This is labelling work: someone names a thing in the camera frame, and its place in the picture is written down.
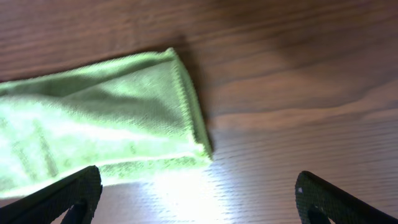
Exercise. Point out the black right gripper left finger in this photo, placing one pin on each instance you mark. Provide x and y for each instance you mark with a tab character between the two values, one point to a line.
76	196

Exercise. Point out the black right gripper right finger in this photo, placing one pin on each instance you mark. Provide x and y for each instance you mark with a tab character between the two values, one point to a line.
319	201

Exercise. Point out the green microfiber cloth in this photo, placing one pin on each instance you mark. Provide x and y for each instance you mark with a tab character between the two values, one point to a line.
133	117

